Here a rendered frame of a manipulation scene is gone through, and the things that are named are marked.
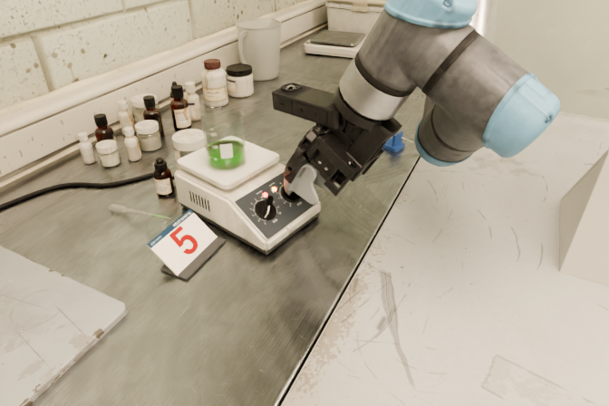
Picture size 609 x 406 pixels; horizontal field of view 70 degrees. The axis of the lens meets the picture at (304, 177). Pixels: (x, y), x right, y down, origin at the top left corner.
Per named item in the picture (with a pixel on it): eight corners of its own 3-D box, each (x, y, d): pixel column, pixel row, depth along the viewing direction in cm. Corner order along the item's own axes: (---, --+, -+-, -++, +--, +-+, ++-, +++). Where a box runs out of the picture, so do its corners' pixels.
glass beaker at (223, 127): (256, 162, 68) (253, 111, 64) (228, 179, 64) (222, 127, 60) (223, 150, 72) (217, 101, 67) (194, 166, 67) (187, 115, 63)
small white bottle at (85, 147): (99, 160, 86) (91, 132, 83) (89, 165, 84) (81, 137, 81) (91, 158, 87) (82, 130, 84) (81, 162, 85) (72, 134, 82)
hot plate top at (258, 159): (283, 159, 70) (283, 154, 70) (227, 191, 62) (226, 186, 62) (231, 139, 77) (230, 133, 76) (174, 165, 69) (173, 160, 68)
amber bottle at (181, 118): (170, 128, 99) (163, 86, 94) (185, 122, 101) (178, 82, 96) (180, 132, 97) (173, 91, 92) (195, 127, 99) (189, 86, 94)
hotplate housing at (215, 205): (322, 216, 71) (323, 173, 66) (266, 259, 62) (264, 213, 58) (227, 171, 82) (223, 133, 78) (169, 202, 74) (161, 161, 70)
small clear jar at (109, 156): (125, 161, 86) (120, 141, 84) (111, 169, 83) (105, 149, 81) (111, 157, 87) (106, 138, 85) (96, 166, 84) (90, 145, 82)
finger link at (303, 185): (297, 225, 64) (325, 188, 57) (270, 196, 65) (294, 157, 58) (310, 215, 66) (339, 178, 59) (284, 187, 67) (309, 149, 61)
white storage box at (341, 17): (423, 24, 187) (429, -12, 180) (397, 44, 159) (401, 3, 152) (356, 17, 199) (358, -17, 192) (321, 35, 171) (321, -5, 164)
